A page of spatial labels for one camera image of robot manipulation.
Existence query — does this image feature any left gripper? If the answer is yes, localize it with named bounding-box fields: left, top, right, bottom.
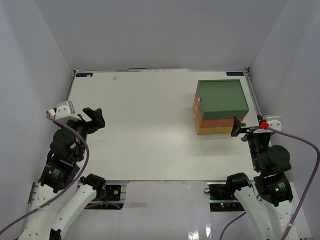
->
left=54, top=106, right=106, bottom=160

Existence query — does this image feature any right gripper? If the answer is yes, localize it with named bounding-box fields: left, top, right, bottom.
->
left=230, top=115, right=269, bottom=171

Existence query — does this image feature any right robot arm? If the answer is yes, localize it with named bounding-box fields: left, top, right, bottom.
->
left=225, top=115, right=293, bottom=240

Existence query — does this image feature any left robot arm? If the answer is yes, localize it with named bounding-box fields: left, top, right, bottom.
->
left=19, top=104, right=106, bottom=240

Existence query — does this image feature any stacked drawer box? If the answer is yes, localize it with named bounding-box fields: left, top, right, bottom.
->
left=192, top=79, right=249, bottom=135

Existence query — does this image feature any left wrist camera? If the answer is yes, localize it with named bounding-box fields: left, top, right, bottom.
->
left=46, top=101, right=81, bottom=123

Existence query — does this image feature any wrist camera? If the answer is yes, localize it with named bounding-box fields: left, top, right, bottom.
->
left=46, top=101, right=81, bottom=123
left=255, top=115, right=282, bottom=133

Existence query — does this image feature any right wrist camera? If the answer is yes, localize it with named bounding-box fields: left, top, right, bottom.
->
left=255, top=115, right=282, bottom=133

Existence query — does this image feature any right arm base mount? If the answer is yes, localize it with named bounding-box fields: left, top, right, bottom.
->
left=203, top=184, right=244, bottom=212

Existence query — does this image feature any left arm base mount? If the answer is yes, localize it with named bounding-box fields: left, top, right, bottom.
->
left=98, top=184, right=122, bottom=202

